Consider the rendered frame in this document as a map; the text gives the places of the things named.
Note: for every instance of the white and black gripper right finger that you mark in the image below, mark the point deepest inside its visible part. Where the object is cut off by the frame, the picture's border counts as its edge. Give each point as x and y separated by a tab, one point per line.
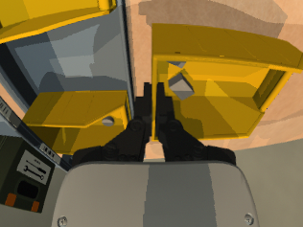
182	145

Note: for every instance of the grey shelf rack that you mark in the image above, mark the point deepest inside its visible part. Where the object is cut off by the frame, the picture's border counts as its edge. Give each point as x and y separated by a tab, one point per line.
82	56

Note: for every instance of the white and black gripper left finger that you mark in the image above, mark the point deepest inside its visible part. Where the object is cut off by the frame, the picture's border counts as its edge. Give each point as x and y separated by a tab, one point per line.
126	146

